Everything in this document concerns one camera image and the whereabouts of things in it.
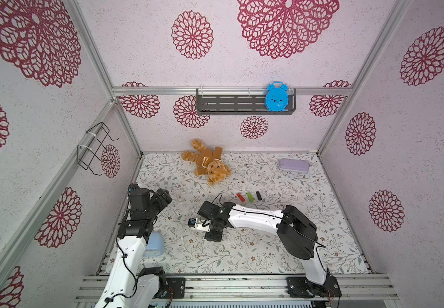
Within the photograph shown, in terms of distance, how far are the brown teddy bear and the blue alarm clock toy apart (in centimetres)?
37

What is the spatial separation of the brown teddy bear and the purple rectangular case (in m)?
0.31

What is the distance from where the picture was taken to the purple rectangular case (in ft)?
3.68

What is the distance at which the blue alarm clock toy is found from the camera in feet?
2.93

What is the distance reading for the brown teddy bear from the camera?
1037 millimetres

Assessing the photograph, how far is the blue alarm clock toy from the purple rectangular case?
348 mm
